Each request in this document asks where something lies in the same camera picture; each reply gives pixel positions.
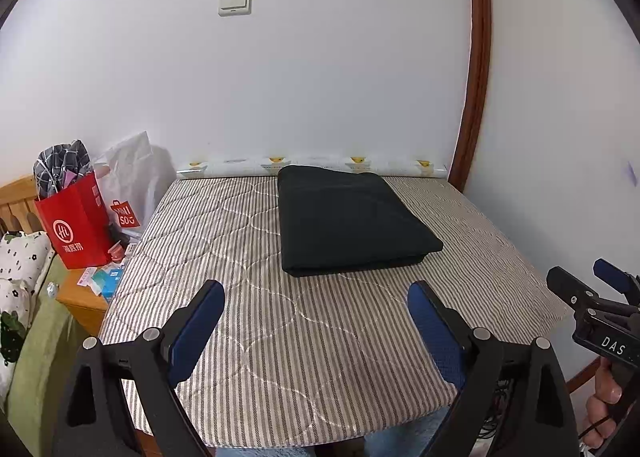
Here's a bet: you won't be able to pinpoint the green bed sheet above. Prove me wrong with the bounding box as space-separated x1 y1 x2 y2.
0 262 106 457

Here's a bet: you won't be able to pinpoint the person's right hand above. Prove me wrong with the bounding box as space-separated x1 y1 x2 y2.
582 364 625 448

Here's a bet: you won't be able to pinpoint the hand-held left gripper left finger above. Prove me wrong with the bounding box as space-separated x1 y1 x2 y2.
52 279 227 457

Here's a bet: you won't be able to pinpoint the small packets on nightstand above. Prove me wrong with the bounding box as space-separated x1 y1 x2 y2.
91 267 124 299

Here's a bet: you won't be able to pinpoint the white plastic shopping bag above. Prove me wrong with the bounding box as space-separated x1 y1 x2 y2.
95 131 173 233

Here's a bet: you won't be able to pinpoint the white wall light switch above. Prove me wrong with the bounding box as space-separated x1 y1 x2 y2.
218 0 253 17

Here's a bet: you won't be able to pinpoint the wooden headboard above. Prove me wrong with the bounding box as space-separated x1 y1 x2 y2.
0 174 43 235

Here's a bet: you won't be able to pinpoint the white floral pillow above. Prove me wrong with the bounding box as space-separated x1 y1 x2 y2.
0 231 56 403

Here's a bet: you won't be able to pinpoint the white printed foam roll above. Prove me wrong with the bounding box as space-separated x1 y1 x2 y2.
176 156 448 181

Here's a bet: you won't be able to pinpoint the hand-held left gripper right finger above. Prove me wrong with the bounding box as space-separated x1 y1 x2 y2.
406 279 581 457

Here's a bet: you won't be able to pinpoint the black white plaid cloth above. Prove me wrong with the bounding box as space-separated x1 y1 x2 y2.
33 140 95 200

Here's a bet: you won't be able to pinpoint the brown wooden baseboard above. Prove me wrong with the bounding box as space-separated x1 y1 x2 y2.
567 357 603 394

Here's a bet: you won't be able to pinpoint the black sweatshirt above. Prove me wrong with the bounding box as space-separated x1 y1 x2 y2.
276 166 445 278

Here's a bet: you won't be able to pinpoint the wooden nightstand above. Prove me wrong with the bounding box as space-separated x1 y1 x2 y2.
55 237 136 338

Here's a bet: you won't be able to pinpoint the person's jeans leg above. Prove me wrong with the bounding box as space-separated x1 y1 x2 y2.
364 406 452 457

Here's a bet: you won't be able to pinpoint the striped quilted mattress pad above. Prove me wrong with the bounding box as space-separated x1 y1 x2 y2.
98 176 576 449

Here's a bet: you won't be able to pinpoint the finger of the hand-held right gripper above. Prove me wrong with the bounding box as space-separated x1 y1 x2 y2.
546 265 601 309
593 258 640 295

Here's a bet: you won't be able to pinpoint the red paper bag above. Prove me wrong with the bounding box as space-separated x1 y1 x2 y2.
34 172 117 269

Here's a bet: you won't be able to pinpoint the brown wooden door frame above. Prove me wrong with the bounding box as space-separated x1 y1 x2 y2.
447 0 493 193

